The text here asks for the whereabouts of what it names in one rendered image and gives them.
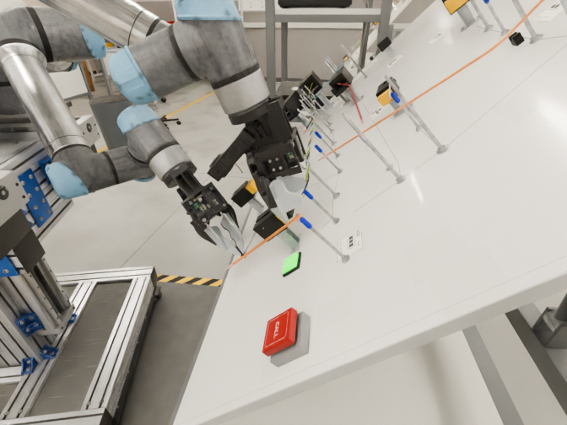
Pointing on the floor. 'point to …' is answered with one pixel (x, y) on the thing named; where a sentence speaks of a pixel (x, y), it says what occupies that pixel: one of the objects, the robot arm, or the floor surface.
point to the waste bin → (115, 105)
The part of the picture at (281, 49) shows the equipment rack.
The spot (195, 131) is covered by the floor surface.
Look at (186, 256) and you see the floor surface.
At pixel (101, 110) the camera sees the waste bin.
